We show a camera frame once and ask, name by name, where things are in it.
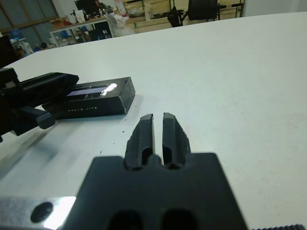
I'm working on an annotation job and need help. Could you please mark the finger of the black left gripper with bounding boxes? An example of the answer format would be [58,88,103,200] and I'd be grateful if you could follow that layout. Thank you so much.
[19,71,80,100]
[17,106,57,130]

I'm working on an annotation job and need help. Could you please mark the black box lid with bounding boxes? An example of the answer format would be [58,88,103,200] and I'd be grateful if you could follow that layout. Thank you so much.
[42,76,136,120]

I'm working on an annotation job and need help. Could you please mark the crumpled shiny plastic bag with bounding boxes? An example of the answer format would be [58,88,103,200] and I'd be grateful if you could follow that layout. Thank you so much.
[105,13,135,37]

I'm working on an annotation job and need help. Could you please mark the black office chair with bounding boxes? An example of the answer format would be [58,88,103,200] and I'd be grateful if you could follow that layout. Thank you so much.
[183,0,227,23]

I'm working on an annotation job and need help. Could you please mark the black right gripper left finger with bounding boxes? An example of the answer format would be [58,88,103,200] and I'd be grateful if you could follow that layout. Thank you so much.
[124,114,156,170]

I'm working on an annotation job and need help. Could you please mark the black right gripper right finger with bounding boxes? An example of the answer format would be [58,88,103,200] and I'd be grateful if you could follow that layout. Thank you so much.
[162,112,192,169]

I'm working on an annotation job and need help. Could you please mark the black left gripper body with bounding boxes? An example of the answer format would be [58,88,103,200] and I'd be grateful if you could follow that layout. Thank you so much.
[0,81,44,143]

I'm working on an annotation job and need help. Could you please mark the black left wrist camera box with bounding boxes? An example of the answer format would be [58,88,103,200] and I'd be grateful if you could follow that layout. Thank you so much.
[0,68,19,88]

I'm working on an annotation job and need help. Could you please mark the red white carton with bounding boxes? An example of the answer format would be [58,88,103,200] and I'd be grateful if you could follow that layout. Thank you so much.
[115,0,127,17]

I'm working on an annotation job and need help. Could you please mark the black computer monitor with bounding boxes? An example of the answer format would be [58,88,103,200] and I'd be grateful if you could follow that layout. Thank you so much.
[74,0,101,15]

